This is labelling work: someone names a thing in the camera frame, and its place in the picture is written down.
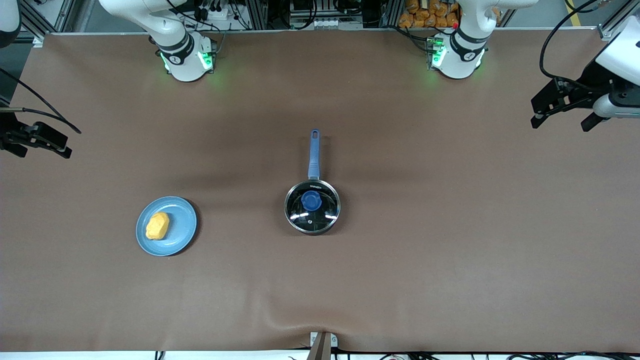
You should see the white strip with black plugs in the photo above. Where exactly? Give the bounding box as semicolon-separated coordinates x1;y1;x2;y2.
192;1;239;24

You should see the glass lid with blue knob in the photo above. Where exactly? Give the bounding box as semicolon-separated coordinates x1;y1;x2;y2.
285;180;341;234

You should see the brown table cloth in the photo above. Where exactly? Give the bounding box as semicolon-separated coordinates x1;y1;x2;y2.
0;29;640;353

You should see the white power strip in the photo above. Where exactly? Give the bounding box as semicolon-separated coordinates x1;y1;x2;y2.
295;17;364;30

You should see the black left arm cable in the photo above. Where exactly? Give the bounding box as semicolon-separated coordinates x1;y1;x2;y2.
539;0;607;93

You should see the aluminium frame profile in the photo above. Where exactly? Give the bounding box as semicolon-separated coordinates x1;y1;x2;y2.
20;0;77;48
597;0;640;42

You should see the bag of orange snacks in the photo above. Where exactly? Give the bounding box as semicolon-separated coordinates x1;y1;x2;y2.
398;0;461;29

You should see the grey metal bracket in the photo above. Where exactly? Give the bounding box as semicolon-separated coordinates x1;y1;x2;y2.
309;331;339;360

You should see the blue round plate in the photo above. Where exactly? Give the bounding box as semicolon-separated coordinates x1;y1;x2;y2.
136;196;198;257

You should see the steel pot with blue handle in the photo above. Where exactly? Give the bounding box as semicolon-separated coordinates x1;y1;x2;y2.
284;129;342;236

